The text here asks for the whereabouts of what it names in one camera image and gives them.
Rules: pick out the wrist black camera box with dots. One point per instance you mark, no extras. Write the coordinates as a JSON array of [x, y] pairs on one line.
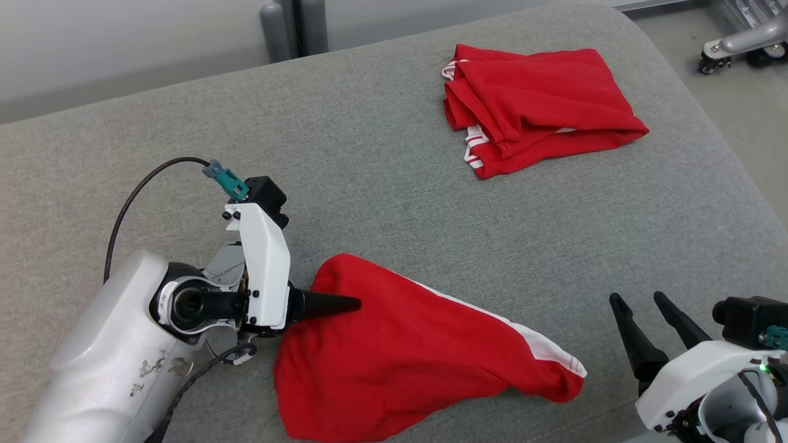
[[268, 194], [745, 320]]

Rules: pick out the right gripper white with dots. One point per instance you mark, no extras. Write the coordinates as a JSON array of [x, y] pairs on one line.
[[689, 378]]

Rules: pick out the black chair caster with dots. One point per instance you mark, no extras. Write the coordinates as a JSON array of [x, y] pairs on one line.
[[763, 58], [714, 63]]

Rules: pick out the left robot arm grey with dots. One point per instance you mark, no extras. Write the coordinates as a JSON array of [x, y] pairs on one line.
[[98, 344]]

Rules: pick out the red shorts white trim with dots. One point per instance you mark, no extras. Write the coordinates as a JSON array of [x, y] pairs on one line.
[[394, 357]]

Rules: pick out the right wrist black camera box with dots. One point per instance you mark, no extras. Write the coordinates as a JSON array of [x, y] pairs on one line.
[[745, 320]]

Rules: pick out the red Bulls basketball jersey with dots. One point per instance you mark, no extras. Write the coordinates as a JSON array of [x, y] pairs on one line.
[[542, 98]]

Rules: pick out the silver office chair base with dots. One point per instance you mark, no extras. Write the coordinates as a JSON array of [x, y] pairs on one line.
[[754, 37]]

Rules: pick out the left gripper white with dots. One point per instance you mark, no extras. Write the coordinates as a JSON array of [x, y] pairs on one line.
[[268, 271]]

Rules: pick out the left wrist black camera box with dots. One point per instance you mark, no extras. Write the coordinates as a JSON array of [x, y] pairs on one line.
[[268, 194]]

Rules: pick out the grey rounded cylinder post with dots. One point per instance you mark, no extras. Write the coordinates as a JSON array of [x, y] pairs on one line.
[[314, 27], [274, 34]]

